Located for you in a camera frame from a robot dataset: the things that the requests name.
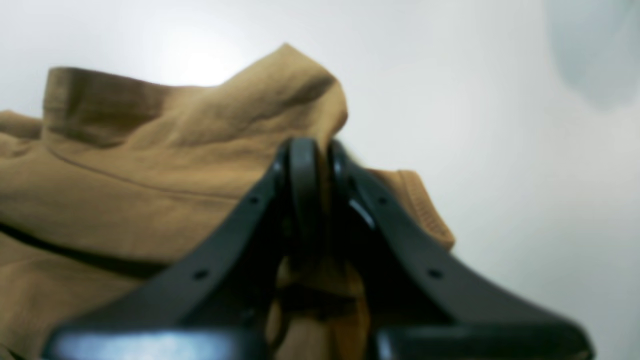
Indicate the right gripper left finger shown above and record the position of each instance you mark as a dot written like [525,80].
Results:
[214,303]

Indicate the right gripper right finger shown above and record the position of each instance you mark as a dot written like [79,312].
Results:
[424,304]

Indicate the brown t-shirt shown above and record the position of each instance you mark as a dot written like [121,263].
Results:
[122,177]

